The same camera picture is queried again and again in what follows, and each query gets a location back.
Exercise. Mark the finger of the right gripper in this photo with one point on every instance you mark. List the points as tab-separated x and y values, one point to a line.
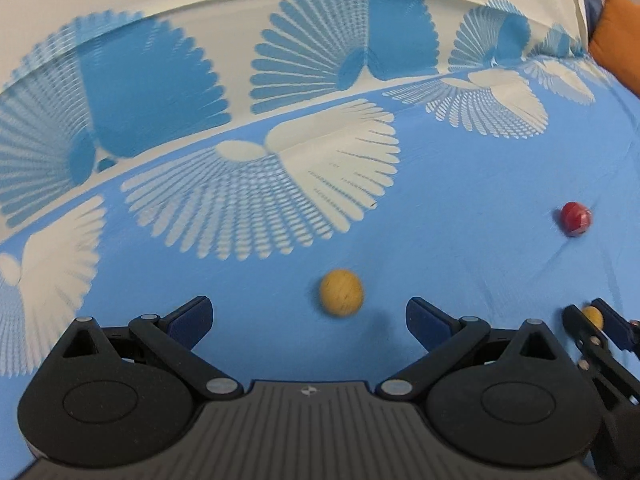
623	333
617	387

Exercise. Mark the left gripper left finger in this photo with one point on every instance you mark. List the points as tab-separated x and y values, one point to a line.
171	338

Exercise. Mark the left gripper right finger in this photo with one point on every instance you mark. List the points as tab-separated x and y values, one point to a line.
448	341

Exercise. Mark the yellow longan fruit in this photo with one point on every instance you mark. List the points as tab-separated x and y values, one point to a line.
594	316
341	293

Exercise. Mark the small red candy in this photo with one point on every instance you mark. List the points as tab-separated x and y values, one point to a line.
575	219

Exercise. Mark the blue patterned bed sheet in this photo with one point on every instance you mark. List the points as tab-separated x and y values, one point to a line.
157	150

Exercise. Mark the orange cushion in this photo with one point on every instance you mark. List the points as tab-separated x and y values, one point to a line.
615	44

